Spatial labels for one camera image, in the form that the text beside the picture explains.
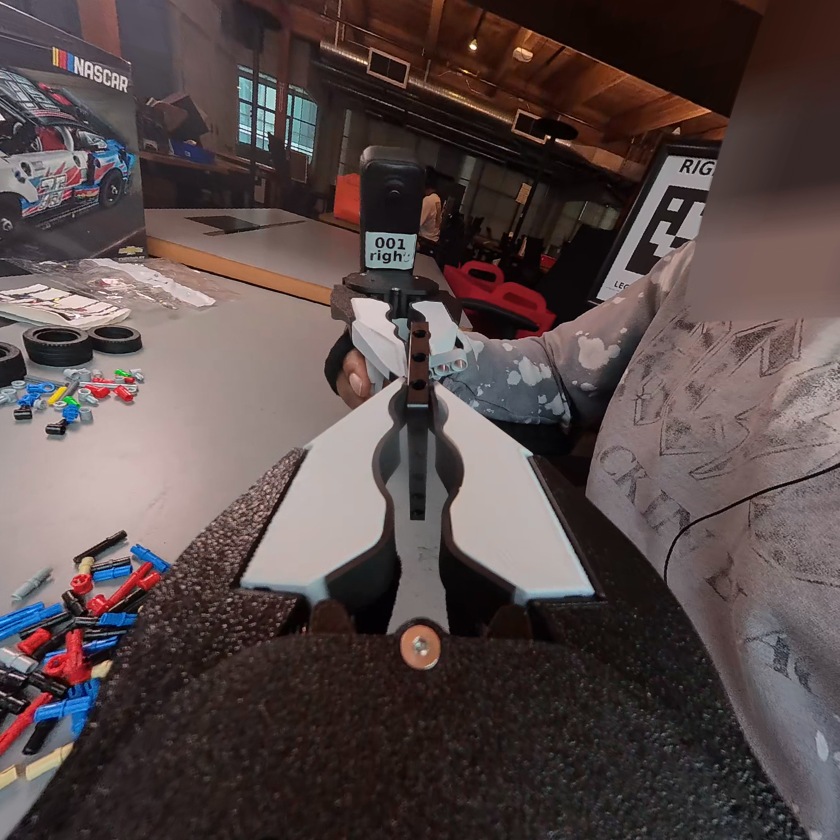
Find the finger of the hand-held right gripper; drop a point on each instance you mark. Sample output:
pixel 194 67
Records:
pixel 446 328
pixel 374 334

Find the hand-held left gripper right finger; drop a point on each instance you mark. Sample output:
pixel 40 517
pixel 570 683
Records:
pixel 518 518

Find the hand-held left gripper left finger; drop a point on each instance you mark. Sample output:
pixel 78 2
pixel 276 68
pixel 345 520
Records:
pixel 321 518

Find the light grey connector block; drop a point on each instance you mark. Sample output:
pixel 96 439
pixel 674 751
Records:
pixel 454 362

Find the black building frame assembly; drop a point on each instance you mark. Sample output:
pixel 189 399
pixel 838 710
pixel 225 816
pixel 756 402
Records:
pixel 418 453

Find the pile of small connector pins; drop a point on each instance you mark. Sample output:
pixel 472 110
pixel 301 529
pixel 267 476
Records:
pixel 72 630

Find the cluster of mixed small parts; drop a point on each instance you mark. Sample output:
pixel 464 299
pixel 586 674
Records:
pixel 65 394

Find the person's right forearm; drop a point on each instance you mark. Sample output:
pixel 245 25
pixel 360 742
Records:
pixel 544 374

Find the grey desk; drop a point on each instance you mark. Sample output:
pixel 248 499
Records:
pixel 229 407

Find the person's right hand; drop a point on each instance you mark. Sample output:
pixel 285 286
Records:
pixel 356 379

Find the orange bin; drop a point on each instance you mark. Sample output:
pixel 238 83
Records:
pixel 346 197

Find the red chair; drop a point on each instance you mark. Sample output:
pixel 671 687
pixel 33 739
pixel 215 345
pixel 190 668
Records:
pixel 505 295

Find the grey table with wooden edge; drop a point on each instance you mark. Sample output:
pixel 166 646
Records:
pixel 282 243

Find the paned window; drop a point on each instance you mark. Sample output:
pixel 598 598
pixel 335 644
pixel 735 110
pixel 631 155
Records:
pixel 269 111

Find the person's torso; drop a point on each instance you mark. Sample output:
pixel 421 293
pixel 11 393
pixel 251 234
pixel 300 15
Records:
pixel 722 525

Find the clear plastic bags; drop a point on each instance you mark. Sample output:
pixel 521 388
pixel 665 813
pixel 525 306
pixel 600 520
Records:
pixel 151 282

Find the white marker sign board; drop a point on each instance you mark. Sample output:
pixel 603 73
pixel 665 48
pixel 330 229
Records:
pixel 656 216

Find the black rubber toy tire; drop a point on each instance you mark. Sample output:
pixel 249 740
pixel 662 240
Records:
pixel 10 367
pixel 98 342
pixel 36 351

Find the shiny sticker sheet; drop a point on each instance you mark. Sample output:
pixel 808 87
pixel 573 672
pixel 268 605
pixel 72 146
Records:
pixel 59 305

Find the black toy car set box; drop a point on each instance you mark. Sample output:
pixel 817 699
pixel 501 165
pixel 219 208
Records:
pixel 65 164

